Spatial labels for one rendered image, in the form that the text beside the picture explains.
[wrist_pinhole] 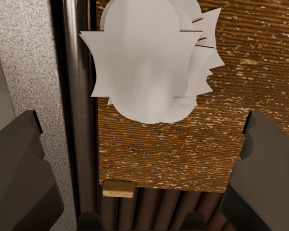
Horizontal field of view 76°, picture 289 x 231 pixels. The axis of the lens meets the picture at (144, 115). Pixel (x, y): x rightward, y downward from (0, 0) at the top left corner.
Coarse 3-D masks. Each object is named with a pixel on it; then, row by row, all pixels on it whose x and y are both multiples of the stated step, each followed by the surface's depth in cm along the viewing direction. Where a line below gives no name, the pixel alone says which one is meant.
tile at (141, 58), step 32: (128, 0) 16; (160, 0) 16; (96, 32) 17; (128, 32) 17; (160, 32) 18; (192, 32) 18; (96, 64) 19; (128, 64) 19; (160, 64) 19; (96, 96) 21; (128, 96) 21; (160, 96) 21; (192, 96) 21
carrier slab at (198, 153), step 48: (96, 0) 21; (240, 0) 21; (288, 0) 21; (240, 48) 24; (288, 48) 24; (240, 96) 28; (288, 96) 28; (144, 144) 32; (192, 144) 32; (240, 144) 32
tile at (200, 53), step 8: (176, 8) 17; (184, 16) 18; (184, 24) 18; (192, 24) 18; (200, 48) 19; (208, 48) 19; (192, 56) 20; (200, 56) 20; (208, 56) 20; (192, 64) 20; (200, 64) 20; (192, 72) 20; (192, 80) 21; (192, 88) 21; (176, 104) 23; (192, 104) 23; (168, 112) 23; (152, 120) 24; (160, 120) 24
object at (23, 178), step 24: (24, 120) 10; (0, 144) 8; (24, 144) 8; (0, 168) 7; (24, 168) 7; (48, 168) 7; (0, 192) 6; (24, 192) 6; (48, 192) 6; (0, 216) 5; (24, 216) 5; (48, 216) 6
